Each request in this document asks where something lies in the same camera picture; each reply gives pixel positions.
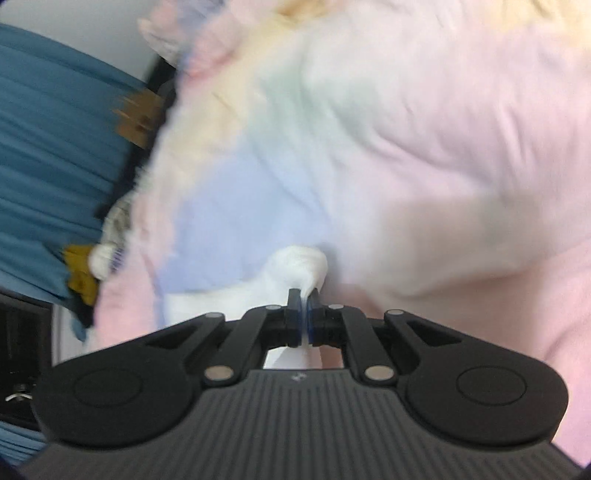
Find white zip-up sweatshirt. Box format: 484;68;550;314
163;244;330;370

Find brown paper bag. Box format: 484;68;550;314
114;89;163;148

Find grey white crumpled clothes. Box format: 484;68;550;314
88;191;135;281

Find pastel tie-dye duvet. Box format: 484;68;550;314
90;1;590;463

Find dark window with frame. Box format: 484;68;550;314
0;290;53;431

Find black bedside bench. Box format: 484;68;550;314
94;58;176;220

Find mustard yellow garment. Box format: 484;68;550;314
63;244;98;306

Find blue right curtain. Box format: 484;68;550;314
0;22;150;467

